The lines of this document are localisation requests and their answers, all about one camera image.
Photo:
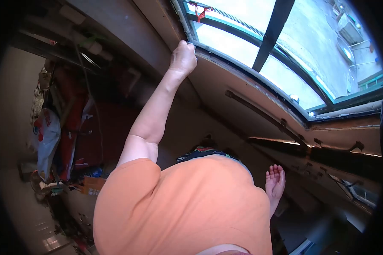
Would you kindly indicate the white printed plastic bag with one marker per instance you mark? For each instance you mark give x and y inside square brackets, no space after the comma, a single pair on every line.
[46,137]

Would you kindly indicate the person's left fingers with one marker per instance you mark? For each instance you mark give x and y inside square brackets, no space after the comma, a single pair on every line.
[185,45]

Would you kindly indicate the person's right hand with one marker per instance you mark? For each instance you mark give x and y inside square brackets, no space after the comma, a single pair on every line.
[275,186]

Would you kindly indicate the red cabinet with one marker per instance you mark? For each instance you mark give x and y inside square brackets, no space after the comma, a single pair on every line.
[75,127]

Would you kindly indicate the person's left hand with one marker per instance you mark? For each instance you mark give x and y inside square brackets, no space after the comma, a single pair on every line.
[182,60]

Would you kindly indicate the metal coil spring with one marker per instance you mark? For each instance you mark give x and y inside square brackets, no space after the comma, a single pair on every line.
[229,16]

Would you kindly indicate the small hinged window sash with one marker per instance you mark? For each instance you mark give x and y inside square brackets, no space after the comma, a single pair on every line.
[354,189]

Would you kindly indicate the person's body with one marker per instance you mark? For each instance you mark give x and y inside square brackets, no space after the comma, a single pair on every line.
[185,207]

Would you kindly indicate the person's right middle finger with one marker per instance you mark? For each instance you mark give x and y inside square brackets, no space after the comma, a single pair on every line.
[276,170]

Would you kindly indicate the green framed window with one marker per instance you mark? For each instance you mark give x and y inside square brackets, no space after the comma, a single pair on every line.
[306,47]

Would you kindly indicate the white wall pipe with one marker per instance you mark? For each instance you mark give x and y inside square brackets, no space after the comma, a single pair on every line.
[89,44]

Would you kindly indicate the person's right index finger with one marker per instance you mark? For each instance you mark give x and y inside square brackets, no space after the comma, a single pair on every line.
[281,173]

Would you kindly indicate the orange cardboard box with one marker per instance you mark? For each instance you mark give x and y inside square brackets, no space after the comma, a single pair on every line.
[92,186]

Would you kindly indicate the brown metal window stay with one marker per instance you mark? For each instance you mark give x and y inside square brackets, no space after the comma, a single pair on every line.
[265,117]

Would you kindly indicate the person's right little finger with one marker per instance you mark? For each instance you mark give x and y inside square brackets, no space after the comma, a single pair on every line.
[267,175]

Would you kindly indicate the person's legs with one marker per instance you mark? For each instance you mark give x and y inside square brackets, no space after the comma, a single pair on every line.
[204,150]

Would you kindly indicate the person's right ring finger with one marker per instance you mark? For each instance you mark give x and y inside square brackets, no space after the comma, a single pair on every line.
[271,170]

